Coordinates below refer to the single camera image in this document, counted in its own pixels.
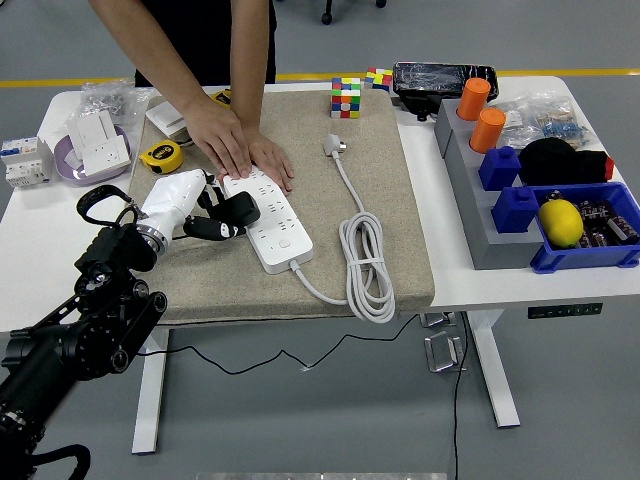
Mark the person's left hand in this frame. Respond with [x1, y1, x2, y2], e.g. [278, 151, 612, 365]
[216, 131, 296, 196]

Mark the person's right hand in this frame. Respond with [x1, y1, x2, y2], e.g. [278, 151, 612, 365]
[181, 98, 255, 180]

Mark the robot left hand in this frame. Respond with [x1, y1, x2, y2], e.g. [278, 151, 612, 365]
[139, 168, 250, 246]

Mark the black plug adapter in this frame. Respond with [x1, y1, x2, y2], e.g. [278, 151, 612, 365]
[208, 192, 262, 232]

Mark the white power strip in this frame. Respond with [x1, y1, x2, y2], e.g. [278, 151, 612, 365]
[222, 167, 315, 275]

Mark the thin black adapter cord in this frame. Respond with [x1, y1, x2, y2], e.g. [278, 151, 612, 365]
[135, 313, 420, 375]

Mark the grey-brown fabric mat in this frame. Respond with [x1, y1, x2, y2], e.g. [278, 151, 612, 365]
[124, 89, 436, 326]

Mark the large Rubik's cube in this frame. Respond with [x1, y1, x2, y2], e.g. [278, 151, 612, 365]
[330, 76, 363, 120]

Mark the white blank panel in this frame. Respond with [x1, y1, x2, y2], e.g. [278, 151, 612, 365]
[66, 109, 121, 151]

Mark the purple bowl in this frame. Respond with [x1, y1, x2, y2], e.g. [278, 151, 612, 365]
[53, 124, 133, 188]

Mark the clear bag of metal parts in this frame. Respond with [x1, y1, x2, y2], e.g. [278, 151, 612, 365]
[79, 78, 156, 126]

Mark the small Rubik's cube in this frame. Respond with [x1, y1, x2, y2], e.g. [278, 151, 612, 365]
[363, 67, 394, 94]

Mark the white circuit breaker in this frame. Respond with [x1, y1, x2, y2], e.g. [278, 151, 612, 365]
[0, 136, 55, 189]

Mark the black office chair base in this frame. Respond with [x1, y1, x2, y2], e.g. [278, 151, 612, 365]
[320, 0, 389, 26]

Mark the black tray wrapped in plastic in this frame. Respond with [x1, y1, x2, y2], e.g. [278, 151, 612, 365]
[392, 61, 500, 123]

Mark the orange cylinder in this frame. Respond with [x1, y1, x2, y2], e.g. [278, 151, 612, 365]
[468, 107, 508, 155]
[456, 77, 493, 122]

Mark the white table leg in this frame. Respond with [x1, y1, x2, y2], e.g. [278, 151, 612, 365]
[462, 309, 521, 430]
[131, 327, 171, 455]

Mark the grey stepped block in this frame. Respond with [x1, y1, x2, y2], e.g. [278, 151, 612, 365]
[433, 98, 546, 271]

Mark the blue block with knob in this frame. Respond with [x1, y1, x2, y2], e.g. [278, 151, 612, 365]
[490, 185, 544, 235]
[478, 145, 523, 192]

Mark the clear bag of resistors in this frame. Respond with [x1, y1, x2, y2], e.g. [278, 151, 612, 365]
[492, 89, 596, 151]

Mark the black cloth bundle red tip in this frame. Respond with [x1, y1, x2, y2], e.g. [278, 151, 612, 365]
[518, 137, 615, 187]

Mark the yellow lemon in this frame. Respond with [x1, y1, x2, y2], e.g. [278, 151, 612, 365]
[537, 199, 585, 249]

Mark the blue plastic bin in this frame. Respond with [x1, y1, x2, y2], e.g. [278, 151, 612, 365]
[529, 181, 640, 275]

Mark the black table control panel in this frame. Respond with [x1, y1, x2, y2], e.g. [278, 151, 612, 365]
[527, 302, 604, 320]

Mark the dark capacitors pile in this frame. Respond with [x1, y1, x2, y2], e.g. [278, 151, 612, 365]
[574, 198, 640, 249]

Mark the white wall switch panel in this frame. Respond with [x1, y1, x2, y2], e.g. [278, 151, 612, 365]
[145, 101, 192, 141]

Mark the white power cord with plug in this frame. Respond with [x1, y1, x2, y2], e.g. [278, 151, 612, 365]
[288, 132, 397, 325]

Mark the white wall socket panel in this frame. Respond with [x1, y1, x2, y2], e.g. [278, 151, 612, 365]
[81, 137, 132, 176]

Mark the silver metal bracket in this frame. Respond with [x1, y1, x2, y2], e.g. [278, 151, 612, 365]
[423, 329, 469, 374]
[419, 312, 457, 329]

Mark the black hanging cable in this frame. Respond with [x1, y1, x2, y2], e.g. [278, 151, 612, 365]
[452, 310, 471, 480]

